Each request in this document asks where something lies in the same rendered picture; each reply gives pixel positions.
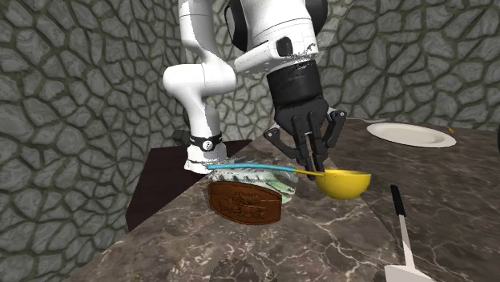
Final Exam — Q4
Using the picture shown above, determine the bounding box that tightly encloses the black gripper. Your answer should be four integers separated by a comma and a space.
263, 59, 349, 182

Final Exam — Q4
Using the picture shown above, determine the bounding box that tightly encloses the white green patterned dish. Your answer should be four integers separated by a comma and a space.
211, 155, 300, 204

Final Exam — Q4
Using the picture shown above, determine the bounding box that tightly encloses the brown oval embossed plaque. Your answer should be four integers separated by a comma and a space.
208, 180, 284, 226

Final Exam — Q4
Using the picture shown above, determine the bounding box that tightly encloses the white plate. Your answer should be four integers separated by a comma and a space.
366, 122, 458, 149

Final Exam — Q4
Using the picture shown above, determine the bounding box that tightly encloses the dark robot stand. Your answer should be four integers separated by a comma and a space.
125, 139, 253, 232

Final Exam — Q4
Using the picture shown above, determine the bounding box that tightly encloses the yellow ladle with blue handle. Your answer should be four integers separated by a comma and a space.
206, 163, 373, 200

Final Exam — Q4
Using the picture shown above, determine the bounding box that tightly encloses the white spatula with black handle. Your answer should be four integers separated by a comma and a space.
384, 183, 437, 282

